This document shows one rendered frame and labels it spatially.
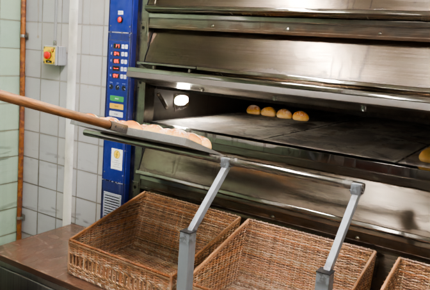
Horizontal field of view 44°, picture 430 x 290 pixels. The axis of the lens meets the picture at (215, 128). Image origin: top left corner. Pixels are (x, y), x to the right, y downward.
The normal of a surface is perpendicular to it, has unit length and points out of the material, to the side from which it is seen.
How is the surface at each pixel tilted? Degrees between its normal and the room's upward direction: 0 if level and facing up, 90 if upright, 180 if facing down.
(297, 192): 70
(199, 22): 90
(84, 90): 90
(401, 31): 90
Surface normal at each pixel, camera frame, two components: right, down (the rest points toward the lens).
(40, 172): -0.54, 0.08
